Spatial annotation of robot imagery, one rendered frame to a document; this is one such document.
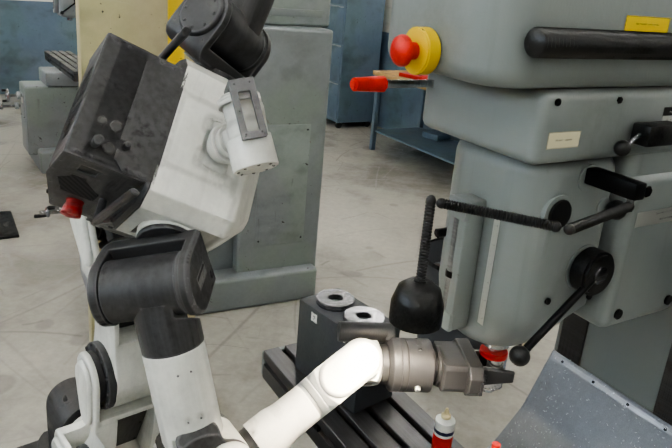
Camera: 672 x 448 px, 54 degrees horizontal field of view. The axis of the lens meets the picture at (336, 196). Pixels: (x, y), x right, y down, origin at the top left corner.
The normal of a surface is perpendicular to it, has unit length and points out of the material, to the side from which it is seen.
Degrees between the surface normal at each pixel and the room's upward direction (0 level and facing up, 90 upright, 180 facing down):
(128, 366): 81
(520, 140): 90
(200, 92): 58
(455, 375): 90
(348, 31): 90
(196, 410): 77
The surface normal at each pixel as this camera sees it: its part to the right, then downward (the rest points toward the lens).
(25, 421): 0.08, -0.94
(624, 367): -0.86, 0.10
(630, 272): 0.51, 0.31
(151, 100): 0.58, -0.25
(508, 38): -0.15, 0.30
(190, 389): 0.44, 0.09
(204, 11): -0.40, -0.25
